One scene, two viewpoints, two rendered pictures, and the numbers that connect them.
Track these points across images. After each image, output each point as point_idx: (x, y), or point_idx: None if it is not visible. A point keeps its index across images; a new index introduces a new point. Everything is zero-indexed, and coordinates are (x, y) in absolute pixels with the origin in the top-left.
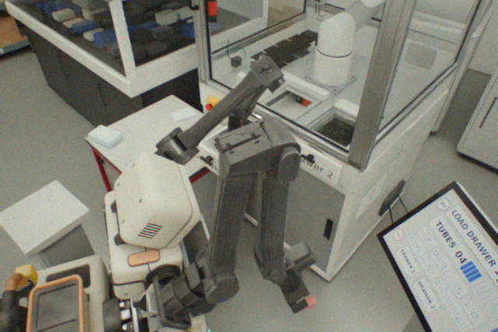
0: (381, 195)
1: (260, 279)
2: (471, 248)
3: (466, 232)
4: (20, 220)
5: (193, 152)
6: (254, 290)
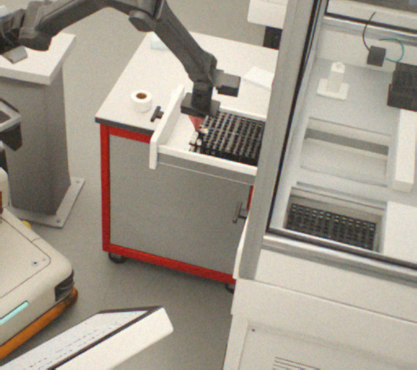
0: None
1: (164, 361)
2: (46, 362)
3: (72, 348)
4: None
5: (36, 33)
6: (142, 360)
